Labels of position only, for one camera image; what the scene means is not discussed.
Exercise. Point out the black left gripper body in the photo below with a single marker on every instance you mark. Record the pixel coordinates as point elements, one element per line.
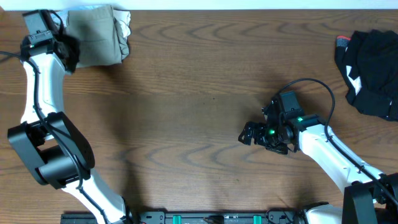
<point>69,54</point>

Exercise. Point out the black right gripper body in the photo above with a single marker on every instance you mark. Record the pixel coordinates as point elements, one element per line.
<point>271,137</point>

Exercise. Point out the khaki green shorts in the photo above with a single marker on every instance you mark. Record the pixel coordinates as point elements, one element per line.
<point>102,58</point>

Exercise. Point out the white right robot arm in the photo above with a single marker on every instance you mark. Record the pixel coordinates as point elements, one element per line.
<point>369,195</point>

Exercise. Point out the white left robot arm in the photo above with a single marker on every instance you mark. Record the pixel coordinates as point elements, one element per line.
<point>51,147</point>

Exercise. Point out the white black folded shirt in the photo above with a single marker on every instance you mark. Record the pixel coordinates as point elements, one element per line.
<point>98,27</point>

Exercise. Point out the black garment with white marks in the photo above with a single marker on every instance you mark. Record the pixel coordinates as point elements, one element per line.
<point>367,62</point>

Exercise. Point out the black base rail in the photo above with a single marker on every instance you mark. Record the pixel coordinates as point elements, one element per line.
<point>272,216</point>

